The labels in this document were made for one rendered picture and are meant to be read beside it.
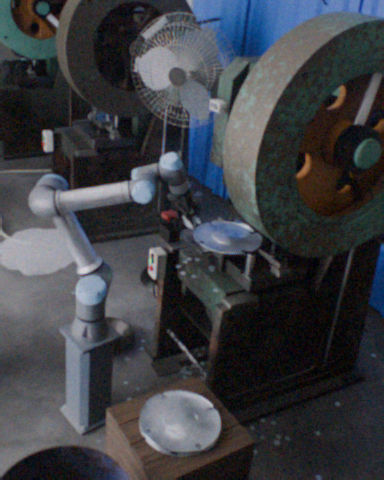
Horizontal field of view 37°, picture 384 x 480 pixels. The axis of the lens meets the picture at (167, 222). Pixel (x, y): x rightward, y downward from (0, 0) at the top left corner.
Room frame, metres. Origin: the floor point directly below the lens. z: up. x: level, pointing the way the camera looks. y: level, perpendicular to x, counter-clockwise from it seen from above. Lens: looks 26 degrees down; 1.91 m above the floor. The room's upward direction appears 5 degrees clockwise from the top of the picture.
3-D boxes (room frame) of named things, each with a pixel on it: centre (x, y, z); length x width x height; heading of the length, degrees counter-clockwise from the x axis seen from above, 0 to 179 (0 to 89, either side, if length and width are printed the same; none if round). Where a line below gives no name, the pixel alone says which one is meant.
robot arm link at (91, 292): (1.89, 0.28, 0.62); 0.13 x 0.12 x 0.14; 178
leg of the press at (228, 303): (2.08, -0.62, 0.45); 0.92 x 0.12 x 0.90; 120
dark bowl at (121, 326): (2.37, 0.27, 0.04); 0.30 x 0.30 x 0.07
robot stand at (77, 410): (1.88, 0.28, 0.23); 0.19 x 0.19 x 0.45; 41
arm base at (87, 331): (1.88, 0.28, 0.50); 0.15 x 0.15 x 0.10
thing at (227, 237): (2.18, -0.26, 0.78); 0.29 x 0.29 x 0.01
